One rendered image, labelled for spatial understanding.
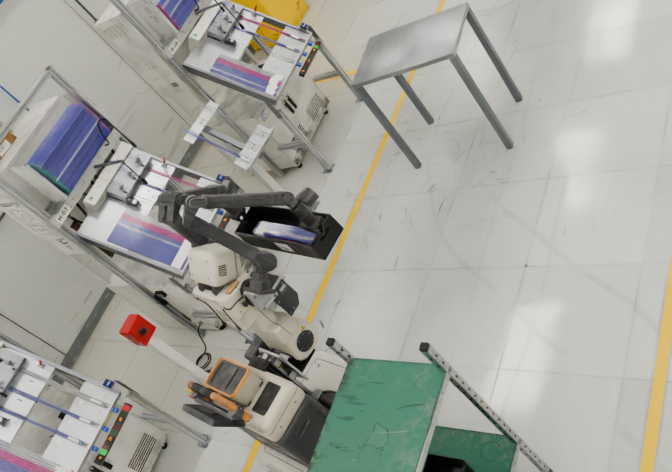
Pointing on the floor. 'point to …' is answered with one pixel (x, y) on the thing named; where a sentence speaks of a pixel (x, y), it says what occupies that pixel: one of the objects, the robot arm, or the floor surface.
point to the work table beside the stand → (418, 47)
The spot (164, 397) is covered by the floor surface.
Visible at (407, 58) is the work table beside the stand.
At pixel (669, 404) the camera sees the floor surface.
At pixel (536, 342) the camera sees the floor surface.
